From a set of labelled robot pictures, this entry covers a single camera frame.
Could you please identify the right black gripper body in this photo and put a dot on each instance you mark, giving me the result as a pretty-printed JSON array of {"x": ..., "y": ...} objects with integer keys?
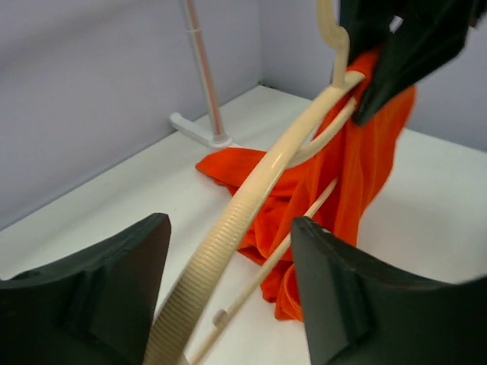
[{"x": 369, "y": 23}]

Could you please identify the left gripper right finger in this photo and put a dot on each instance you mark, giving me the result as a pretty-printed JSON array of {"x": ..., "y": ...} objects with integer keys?
[{"x": 360, "y": 310}]

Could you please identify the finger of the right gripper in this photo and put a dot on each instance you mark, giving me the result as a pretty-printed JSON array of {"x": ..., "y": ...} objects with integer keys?
[{"x": 412, "y": 53}]

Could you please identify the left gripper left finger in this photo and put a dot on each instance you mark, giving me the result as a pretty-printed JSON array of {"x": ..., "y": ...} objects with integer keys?
[{"x": 95, "y": 306}]

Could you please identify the wooden hanger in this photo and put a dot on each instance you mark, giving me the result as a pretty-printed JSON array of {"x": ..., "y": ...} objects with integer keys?
[{"x": 189, "y": 296}]

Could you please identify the silver white clothes rack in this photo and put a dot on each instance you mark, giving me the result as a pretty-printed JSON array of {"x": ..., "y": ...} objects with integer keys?
[{"x": 216, "y": 137}]

